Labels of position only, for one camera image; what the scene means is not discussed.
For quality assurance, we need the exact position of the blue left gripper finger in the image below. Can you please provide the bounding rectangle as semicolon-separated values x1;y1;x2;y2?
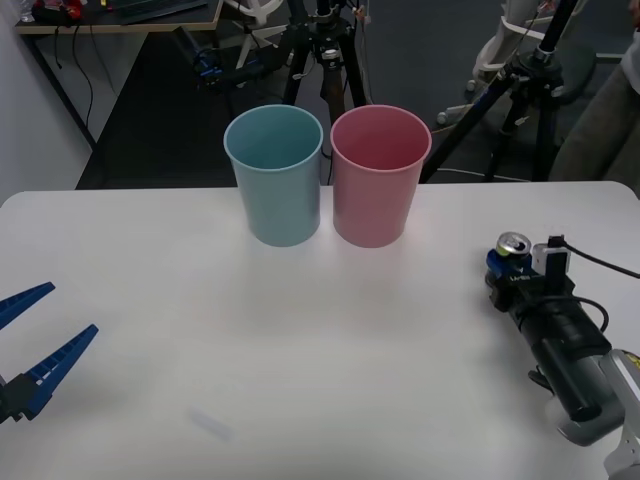
0;324;100;424
0;281;57;332

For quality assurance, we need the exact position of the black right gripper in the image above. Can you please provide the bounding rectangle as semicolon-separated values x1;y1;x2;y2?
483;248;577;322

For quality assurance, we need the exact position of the silver top drink can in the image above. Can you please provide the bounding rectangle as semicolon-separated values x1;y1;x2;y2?
494;231;532;261

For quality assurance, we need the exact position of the pink plastic bin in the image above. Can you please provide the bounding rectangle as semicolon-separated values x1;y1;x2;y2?
329;104;433;249

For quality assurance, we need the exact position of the person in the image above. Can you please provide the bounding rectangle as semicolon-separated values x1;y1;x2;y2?
548;42;640;182

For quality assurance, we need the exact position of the white wheeled stand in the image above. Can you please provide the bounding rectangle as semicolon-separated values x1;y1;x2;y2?
436;14;549;126

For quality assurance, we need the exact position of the pale blue plastic bin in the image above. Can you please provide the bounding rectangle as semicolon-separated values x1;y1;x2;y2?
222;103;324;248

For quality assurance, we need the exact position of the red item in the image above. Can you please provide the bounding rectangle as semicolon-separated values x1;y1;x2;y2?
33;0;84;19

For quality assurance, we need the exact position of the dark desk with wooden edge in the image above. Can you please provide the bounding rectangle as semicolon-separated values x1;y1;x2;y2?
13;0;225;190

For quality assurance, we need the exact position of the black and blue device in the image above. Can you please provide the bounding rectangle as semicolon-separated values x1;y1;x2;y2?
193;46;269;91

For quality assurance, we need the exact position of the white office chair base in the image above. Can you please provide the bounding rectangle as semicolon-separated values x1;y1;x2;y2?
234;0;284;69

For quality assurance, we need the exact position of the black camera tripod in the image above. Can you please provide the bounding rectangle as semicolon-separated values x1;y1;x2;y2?
418;0;577;184
281;0;374;127

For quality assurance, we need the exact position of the black hanging cable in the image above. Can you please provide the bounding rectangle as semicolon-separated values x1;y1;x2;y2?
71;24;96;145

